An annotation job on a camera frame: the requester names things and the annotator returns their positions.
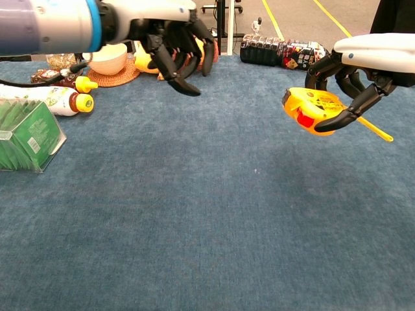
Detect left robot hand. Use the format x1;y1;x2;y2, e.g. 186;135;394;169
102;0;217;97

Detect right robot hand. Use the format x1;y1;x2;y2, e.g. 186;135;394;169
305;32;415;133

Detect yellow tape measure with strap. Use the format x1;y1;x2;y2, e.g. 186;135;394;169
283;86;395;143

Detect standing person black clothes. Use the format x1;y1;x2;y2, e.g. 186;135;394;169
369;0;415;35

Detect yellow plush toy brown hood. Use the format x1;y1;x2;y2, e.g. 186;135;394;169
134;38;220;81

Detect white bowl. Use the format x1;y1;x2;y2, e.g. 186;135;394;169
82;42;128;76

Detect round woven coaster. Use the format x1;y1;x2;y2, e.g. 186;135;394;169
86;58;141;88

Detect black wheeled stand base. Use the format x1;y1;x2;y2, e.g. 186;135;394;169
200;0;244;14

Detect glass jar black lid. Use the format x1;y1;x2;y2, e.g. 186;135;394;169
45;52;84;73

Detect dark tea bottle black label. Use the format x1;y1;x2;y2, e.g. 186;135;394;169
240;34;335;72

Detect white bottle yellow cap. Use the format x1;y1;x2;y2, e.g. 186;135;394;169
0;82;95;117

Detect clear box green tea packets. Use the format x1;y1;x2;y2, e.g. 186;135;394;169
0;98;67;174

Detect blue tablecloth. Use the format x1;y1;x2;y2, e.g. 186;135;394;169
0;51;415;311

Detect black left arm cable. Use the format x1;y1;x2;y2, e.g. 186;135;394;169
0;61;93;87

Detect white post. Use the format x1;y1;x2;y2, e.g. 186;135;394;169
226;0;236;55

